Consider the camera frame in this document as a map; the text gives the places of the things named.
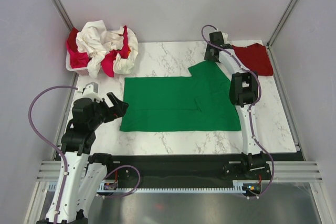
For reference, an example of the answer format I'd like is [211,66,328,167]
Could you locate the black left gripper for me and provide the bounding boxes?
[89,92,128,129]

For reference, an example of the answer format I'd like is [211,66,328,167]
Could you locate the green t shirt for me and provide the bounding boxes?
[120,61,241,132]

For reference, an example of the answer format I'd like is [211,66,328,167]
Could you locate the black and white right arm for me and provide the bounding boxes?
[204,30,272,179]

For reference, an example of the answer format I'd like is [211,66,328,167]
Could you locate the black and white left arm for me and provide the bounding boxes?
[41,88,129,223]

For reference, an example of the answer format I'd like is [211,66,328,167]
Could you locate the white laundry basket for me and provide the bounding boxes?
[66,52,89,76]

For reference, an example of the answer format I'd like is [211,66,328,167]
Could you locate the crumpled white shirt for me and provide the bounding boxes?
[76,20,125,78]
[113,26,139,75]

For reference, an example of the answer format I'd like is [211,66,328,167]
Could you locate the folded dark red t shirt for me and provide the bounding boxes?
[233,43,274,76]

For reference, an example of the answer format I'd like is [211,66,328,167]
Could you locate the crumpled pink shirt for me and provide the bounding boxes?
[66,26,132,78]

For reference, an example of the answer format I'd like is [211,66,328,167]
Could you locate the crumpled red shirt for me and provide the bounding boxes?
[66,27,78,52]

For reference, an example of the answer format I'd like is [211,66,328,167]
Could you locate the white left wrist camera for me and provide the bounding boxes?
[80,82,99,98]

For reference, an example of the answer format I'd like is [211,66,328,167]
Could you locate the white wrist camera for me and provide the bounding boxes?
[221,31,230,44]
[80,82,99,98]

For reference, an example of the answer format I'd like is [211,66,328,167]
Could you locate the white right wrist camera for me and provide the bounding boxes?
[221,31,230,44]

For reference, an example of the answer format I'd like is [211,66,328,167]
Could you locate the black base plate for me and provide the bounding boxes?
[108,154,269,188]

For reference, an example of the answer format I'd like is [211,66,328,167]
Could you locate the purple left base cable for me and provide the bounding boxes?
[96,165,142,200]

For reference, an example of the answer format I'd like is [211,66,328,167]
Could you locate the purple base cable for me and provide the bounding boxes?
[243,161,275,200]
[96,165,142,200]

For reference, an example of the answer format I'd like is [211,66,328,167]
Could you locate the white slotted cable duct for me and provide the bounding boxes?
[47,180,263,193]

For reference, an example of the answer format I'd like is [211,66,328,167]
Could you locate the aluminium front rail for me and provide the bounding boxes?
[36,161,322,183]

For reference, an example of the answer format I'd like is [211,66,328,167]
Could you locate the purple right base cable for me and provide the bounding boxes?
[243,161,275,200]

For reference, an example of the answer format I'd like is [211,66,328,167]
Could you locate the right aluminium frame post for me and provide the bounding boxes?
[266,0,299,48]

